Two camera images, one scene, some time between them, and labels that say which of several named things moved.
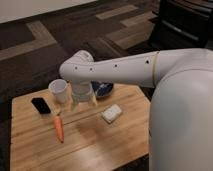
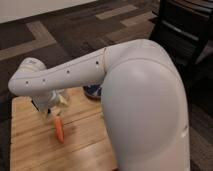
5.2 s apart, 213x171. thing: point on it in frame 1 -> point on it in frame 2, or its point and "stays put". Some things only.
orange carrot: x=59 y=128 stays put
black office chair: x=183 y=24 stays put
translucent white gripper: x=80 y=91 -> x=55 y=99
